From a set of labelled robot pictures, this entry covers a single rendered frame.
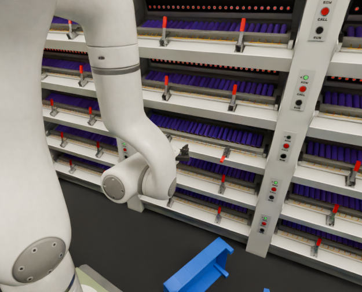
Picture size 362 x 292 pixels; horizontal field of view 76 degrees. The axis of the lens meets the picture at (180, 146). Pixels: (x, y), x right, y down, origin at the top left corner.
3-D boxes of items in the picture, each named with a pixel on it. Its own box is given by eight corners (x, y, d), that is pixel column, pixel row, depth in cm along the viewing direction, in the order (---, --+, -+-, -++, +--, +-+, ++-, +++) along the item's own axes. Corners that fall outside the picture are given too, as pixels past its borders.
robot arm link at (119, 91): (181, 63, 43) (182, 188, 59) (111, 57, 48) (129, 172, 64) (157, 75, 36) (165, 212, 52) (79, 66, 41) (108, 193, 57)
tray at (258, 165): (263, 175, 91) (267, 161, 84) (134, 142, 112) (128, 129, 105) (272, 138, 102) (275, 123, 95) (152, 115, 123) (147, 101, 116)
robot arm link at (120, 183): (161, 156, 59) (131, 148, 62) (132, 177, 48) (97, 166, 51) (160, 184, 62) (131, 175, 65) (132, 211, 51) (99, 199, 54)
